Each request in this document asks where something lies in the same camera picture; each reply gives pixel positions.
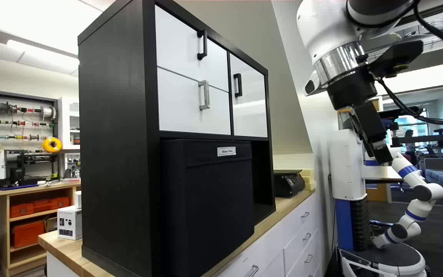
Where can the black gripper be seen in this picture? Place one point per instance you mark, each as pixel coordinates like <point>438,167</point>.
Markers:
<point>352,93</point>

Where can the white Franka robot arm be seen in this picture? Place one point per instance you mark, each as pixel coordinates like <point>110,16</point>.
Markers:
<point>323,31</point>

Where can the white counter wooden top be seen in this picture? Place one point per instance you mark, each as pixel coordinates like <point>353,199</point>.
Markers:
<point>283,240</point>

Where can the white blue mobile robot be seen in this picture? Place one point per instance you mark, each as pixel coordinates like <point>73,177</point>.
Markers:
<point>346,170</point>

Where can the black device on counter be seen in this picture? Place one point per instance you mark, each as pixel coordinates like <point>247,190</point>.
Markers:
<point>287,183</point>

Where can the black fabric storage bin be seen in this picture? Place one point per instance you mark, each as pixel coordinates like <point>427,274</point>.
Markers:
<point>206,205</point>

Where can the white box black print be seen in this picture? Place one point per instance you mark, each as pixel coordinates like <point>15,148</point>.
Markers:
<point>69,223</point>

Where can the yellow filament spool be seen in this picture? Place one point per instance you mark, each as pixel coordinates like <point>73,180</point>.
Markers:
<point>50,145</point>

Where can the small red storage bin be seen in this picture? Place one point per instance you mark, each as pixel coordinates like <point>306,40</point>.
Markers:
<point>52,203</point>
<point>21,210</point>

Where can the black workbench equipment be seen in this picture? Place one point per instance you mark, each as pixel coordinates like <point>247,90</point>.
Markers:
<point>26,170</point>

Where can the large red storage bin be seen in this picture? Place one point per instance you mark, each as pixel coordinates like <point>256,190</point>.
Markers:
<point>26,233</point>

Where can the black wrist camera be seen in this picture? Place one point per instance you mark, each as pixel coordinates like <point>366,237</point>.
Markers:
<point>398,56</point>

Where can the black cabinet frame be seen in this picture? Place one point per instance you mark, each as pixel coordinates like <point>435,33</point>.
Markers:
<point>113,128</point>

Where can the grey tool wall panel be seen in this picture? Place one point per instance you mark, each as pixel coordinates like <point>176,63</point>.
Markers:
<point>21,117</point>

